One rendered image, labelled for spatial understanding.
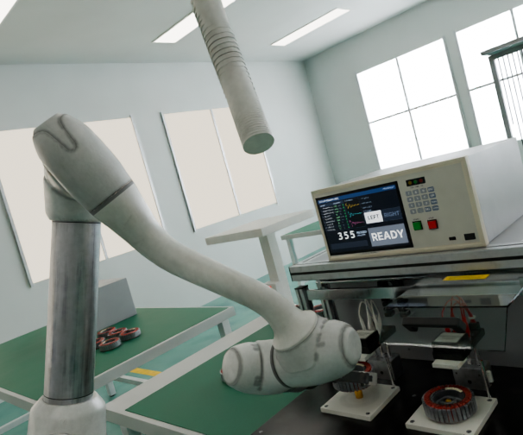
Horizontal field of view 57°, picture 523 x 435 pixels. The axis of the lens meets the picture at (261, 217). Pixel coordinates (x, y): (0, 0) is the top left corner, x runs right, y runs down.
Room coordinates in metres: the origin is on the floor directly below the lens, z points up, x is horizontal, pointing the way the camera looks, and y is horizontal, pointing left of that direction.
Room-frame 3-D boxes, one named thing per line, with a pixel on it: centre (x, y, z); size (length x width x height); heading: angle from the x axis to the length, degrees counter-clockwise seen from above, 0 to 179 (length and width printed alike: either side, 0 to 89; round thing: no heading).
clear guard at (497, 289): (0.96, -0.36, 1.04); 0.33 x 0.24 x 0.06; 135
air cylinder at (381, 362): (1.29, -0.22, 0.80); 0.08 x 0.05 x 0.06; 45
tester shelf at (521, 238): (1.33, -0.43, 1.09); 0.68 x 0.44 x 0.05; 45
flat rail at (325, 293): (1.18, -0.28, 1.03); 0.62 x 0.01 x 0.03; 45
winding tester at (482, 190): (1.32, -0.44, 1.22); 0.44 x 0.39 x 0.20; 45
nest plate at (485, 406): (1.02, -0.29, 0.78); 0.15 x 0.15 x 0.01; 45
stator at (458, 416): (1.02, -0.29, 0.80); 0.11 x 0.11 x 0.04
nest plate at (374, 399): (1.19, -0.12, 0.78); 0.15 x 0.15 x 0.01; 45
